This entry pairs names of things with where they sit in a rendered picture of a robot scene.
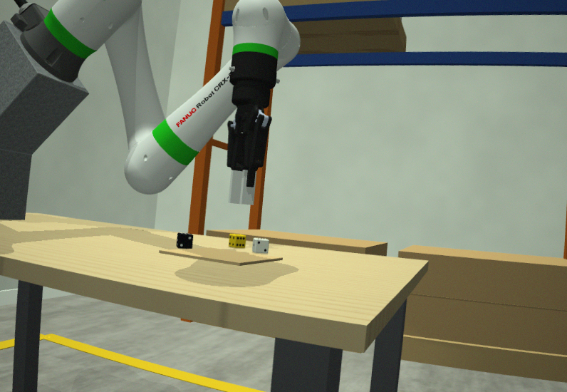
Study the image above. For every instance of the tan flat mat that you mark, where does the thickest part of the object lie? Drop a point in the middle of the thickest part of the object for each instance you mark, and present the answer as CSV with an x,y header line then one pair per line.
x,y
222,256

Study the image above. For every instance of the yellow die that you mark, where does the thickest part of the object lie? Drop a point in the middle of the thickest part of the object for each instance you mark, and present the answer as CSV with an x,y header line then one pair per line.
x,y
237,240

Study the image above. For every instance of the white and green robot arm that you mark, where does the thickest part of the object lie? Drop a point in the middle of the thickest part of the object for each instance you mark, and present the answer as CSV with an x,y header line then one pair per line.
x,y
61,39

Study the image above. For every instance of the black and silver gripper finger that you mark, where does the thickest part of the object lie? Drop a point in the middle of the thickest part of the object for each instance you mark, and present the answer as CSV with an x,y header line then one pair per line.
x,y
237,151
254,153

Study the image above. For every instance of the black die with white pips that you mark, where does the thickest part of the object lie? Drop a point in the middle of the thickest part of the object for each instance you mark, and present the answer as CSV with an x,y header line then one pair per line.
x,y
184,240

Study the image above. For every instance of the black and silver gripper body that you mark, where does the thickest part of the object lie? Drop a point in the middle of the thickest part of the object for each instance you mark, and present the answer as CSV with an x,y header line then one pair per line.
x,y
250,98

